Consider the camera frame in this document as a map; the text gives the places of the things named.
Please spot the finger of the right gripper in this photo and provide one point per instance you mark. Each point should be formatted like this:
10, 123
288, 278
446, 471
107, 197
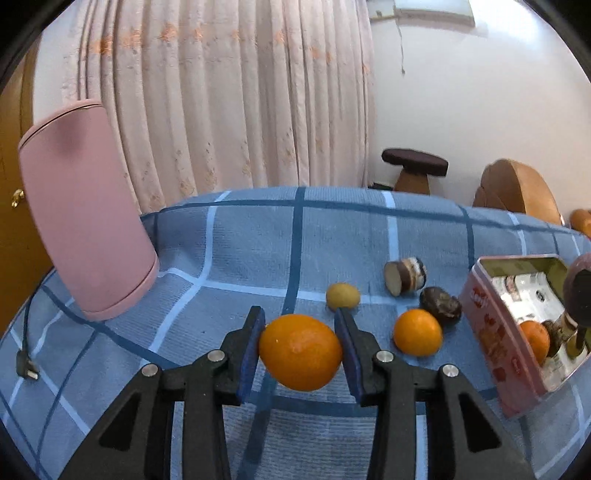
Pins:
575, 346

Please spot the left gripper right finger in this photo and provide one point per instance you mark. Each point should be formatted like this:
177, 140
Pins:
465, 439

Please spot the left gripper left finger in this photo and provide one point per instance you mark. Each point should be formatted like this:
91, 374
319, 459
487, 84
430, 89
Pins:
133, 437

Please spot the small orange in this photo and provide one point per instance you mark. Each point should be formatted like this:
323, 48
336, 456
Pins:
418, 333

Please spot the dark brown water chestnut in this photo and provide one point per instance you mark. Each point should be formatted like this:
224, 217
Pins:
446, 308

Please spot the large orange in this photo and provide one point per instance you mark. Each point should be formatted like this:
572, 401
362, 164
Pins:
300, 352

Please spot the small yellow-green fruit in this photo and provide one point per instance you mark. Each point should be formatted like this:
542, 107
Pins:
342, 295

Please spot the purple round fruit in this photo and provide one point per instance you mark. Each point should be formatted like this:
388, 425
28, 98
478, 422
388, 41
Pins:
577, 290

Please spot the dark brown chestnut in tin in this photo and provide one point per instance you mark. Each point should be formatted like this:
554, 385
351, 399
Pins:
555, 335

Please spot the printed paper liner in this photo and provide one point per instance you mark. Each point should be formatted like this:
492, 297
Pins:
531, 297

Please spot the orange in tin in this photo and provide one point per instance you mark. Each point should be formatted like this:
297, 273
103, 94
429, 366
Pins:
538, 339

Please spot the brown leather sofa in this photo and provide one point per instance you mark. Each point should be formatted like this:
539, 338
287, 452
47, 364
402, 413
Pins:
580, 220

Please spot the pink rectangular tin box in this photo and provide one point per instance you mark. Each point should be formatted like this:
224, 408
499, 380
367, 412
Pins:
512, 367

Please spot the brown leather armchair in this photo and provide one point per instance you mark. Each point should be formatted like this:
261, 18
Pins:
518, 188

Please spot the blue plaid tablecloth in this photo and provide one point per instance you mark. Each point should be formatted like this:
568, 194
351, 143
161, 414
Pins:
280, 248

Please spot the dark round stool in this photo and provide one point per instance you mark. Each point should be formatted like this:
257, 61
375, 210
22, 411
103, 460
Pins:
417, 168

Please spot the pink cylindrical bin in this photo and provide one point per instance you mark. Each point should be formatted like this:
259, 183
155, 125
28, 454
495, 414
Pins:
84, 212

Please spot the pink floral curtain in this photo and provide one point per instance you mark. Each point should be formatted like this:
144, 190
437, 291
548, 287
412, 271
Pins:
204, 96

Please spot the white wall air conditioner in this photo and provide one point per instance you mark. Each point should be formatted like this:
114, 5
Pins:
449, 11

